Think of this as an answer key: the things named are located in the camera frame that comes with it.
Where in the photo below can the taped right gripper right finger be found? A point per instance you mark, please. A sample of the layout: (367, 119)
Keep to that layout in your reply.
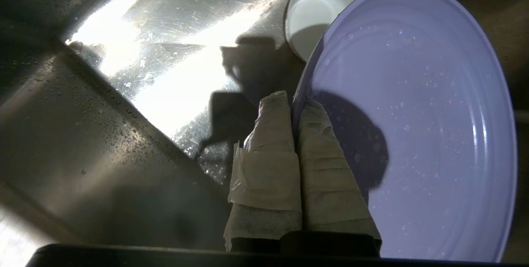
(326, 184)

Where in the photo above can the purple round plate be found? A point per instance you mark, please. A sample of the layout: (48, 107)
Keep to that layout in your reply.
(413, 114)

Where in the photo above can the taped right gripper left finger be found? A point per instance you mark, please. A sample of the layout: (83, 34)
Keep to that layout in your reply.
(270, 176)

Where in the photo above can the white round cup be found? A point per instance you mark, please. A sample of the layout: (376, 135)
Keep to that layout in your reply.
(318, 6)

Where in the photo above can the stainless steel sink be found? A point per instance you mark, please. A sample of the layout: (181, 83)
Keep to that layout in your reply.
(124, 114)

